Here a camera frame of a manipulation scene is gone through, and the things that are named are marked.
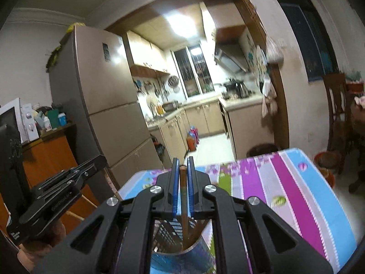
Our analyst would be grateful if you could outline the beige upper kitchen cabinets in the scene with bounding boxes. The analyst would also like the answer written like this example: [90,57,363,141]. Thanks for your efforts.
[125,30,172,77]

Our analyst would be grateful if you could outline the hanging white plastic bag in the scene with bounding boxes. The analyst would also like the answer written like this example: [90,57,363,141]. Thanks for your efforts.
[265,34,284,63]

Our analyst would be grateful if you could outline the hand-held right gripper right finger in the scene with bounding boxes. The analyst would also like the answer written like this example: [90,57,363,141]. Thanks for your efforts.
[187,158,333,274]

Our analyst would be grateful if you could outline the floral striped tablecloth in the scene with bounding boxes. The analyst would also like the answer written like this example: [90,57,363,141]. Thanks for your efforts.
[117,148,358,274]

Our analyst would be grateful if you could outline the person's left hand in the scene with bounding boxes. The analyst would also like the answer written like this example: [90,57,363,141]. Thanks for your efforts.
[17,220,67,266]

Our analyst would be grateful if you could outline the dark round stool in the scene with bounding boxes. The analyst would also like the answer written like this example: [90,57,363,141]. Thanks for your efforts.
[246,143,278,158]

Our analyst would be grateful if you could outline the beige kitchen sink cabinets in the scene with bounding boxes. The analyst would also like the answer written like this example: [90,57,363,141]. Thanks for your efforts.
[147,100,223,160]

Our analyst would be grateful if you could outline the red bottles on floor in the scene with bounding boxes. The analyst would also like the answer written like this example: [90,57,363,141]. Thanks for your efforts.
[186,126,200,152]

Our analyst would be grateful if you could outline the red plastic basin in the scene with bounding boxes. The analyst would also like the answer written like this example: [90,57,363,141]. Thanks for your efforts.
[314,152,335,187]

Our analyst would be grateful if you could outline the beige kitchen counter cabinet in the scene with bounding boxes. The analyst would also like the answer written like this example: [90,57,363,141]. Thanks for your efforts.
[218,94,288,160]

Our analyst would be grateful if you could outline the blue perforated utensil holder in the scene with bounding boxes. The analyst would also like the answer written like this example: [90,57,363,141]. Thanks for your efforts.
[150,217,219,274]

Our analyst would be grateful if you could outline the orange wooden cabinet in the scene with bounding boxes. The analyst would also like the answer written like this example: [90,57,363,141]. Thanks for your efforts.
[0,123,100,234]

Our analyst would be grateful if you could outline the dark window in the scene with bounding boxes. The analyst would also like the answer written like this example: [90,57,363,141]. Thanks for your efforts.
[278,0,341,82]

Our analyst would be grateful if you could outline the worn brown chopstick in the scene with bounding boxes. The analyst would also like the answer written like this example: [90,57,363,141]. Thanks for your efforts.
[180,165,189,249]

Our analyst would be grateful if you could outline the barred kitchen window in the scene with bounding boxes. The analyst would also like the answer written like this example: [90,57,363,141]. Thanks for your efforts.
[171,46,214,97]

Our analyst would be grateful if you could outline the black cooking pot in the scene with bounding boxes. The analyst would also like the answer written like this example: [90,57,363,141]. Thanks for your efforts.
[224,81,237,97]

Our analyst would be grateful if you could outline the white microwave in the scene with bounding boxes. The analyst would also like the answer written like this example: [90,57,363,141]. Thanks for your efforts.
[0,97,40,145]

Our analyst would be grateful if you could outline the wooden chair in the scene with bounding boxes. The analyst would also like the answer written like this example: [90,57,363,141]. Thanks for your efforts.
[322,73,352,174]

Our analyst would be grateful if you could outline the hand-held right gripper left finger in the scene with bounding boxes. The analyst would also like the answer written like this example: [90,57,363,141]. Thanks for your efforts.
[34,158,181,274]

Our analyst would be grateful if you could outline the hanging cloth bags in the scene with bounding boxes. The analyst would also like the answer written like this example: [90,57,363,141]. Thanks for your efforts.
[261,74,278,119]

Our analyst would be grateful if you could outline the steel range hood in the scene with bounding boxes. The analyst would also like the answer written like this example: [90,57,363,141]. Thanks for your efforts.
[214,29,253,73]

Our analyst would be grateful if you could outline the beige refrigerator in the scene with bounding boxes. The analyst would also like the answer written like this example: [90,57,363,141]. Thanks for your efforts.
[48,24,166,197]

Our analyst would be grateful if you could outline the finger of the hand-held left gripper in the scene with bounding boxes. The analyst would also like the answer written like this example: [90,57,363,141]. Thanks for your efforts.
[61,155,107,179]
[31,173,86,199]

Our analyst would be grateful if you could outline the wooden side table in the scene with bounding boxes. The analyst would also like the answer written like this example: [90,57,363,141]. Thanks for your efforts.
[349,97,365,192]

